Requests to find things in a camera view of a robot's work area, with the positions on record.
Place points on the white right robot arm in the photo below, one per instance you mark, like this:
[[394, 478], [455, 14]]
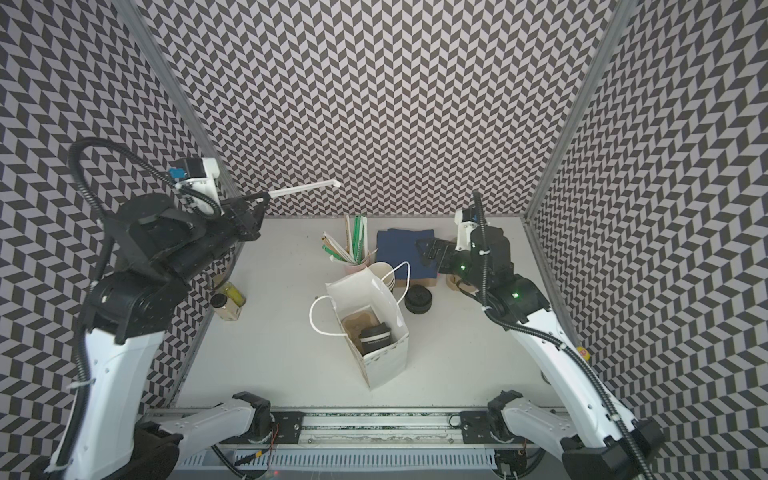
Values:
[[600, 438]]

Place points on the stack of paper cups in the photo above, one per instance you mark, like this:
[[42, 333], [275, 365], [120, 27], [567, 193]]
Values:
[[385, 272]]

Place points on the aluminium corner post right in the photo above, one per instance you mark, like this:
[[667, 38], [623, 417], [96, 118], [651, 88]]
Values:
[[618, 23]]

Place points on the aluminium corner post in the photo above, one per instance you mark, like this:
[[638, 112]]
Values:
[[130, 15], [618, 23]]

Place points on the white paper takeout bag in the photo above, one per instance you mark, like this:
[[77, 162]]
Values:
[[363, 290]]

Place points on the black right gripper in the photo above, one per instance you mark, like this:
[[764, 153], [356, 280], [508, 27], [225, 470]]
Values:
[[448, 250]]

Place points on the pink utensil holder cup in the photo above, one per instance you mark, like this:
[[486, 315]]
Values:
[[354, 268]]

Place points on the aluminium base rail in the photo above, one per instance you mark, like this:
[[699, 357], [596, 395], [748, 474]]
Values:
[[338, 440]]

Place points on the brown cardboard napkin box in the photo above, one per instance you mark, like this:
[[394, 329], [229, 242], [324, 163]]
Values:
[[426, 282]]

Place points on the aluminium corner post left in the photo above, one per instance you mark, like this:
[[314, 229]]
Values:
[[130, 15]]

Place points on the white straw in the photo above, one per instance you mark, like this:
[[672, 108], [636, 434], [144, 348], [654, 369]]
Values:
[[305, 187]]

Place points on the yellow capped bottle right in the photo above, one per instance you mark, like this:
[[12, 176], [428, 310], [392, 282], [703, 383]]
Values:
[[584, 354]]

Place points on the black cup lid stack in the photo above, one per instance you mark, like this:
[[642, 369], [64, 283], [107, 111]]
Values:
[[418, 299]]

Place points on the single paper coffee cup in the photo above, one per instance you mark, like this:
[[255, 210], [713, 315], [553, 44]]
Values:
[[375, 338]]

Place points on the blue napkin stack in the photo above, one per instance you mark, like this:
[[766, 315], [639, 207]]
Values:
[[398, 245]]

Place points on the green straws bundle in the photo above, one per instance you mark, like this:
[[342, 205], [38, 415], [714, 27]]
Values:
[[358, 233]]

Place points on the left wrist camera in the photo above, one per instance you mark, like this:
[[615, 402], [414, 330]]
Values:
[[195, 179]]

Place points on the green yellow bottle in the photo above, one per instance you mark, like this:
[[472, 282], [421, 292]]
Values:
[[222, 285]]

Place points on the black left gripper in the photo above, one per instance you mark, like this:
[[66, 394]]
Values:
[[241, 215]]

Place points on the beige pulp cup carrier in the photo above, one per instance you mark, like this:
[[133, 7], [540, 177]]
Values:
[[355, 323], [456, 284]]

